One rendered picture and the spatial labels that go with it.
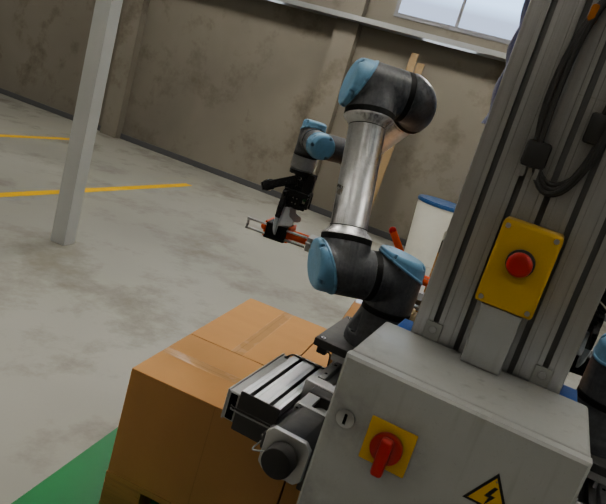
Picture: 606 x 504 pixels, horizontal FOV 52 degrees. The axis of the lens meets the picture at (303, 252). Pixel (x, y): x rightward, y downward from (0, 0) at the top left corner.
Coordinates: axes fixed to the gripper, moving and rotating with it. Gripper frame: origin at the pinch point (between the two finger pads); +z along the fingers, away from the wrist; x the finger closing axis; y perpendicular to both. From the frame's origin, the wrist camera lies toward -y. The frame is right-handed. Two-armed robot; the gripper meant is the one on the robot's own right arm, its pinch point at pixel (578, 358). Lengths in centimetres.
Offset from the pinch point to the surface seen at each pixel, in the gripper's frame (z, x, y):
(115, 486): 102, -10, 116
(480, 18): -166, -624, 80
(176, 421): 68, -10, 101
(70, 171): 59, -219, 293
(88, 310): 113, -142, 214
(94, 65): -15, -219, 291
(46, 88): 83, -717, 691
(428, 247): 92, -548, 48
